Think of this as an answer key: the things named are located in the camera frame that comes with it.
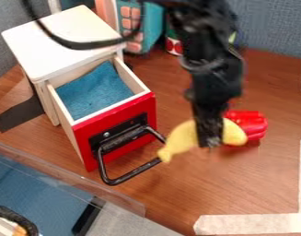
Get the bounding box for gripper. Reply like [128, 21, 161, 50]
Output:
[183, 56, 245, 148]

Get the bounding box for yellow toy banana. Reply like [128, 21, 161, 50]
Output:
[156, 117, 250, 164]

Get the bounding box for drawer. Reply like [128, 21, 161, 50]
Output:
[45, 56, 169, 187]

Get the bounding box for red toy pepper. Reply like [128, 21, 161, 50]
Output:
[221, 109, 270, 148]

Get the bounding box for red and white can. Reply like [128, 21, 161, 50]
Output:
[163, 27, 188, 57]

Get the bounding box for teal toy with pink buttons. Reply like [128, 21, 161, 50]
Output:
[94, 0, 168, 55]

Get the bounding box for cabinet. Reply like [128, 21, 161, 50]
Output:
[0, 4, 128, 127]

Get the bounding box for black cable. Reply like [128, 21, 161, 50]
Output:
[22, 0, 146, 51]

